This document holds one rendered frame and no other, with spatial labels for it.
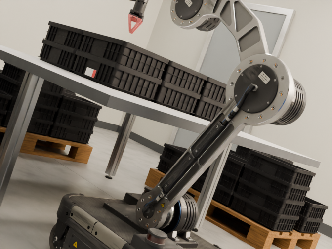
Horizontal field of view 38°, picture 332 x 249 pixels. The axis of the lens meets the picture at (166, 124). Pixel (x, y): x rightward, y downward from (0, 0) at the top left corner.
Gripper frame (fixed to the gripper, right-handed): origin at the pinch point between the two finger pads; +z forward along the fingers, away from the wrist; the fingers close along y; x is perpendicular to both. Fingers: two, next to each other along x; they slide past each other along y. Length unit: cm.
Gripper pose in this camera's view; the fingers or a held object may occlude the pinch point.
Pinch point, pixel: (131, 30)
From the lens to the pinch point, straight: 241.3
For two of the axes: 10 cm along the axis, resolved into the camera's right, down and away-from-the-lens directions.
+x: 9.4, 3.5, 0.4
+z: -3.5, 9.4, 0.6
